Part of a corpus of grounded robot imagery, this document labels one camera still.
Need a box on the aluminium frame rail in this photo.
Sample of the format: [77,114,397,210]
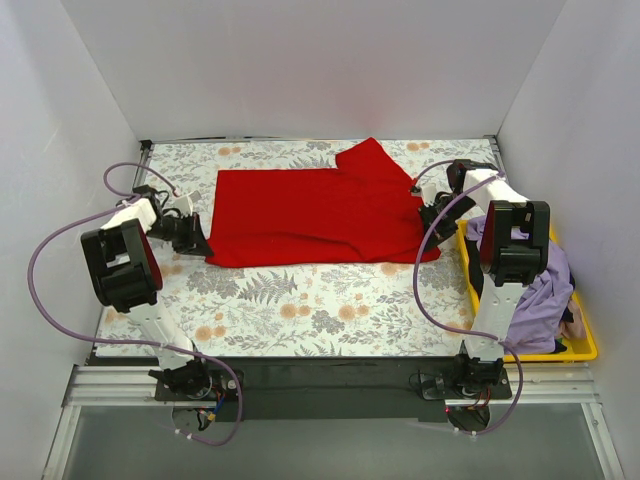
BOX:
[63,363,600,406]

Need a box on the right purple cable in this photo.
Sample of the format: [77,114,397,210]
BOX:
[409,159,524,436]

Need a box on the pink garment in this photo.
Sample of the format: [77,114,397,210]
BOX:
[558,300,587,340]

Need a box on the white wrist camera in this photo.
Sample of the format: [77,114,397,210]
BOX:
[171,191,201,216]
[409,183,437,205]

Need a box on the purple cable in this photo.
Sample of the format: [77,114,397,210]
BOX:
[409,159,524,436]
[27,162,245,447]

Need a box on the yellow plastic bin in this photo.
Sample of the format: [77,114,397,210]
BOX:
[457,220,597,362]

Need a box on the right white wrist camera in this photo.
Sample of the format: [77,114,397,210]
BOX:
[409,183,437,205]

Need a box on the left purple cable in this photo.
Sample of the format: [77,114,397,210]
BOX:
[27,162,245,447]

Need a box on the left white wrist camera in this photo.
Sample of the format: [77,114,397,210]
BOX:
[171,191,201,216]

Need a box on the red t shirt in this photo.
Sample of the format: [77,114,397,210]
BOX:
[206,138,424,268]

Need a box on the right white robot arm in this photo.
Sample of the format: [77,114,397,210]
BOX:
[410,159,550,400]

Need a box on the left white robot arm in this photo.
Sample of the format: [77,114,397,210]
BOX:
[81,185,214,400]

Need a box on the floral table mat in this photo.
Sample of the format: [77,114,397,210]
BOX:
[94,138,519,359]

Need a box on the lilac t shirt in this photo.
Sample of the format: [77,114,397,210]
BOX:
[465,216,575,356]

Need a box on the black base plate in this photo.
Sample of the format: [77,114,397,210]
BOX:
[153,353,514,431]

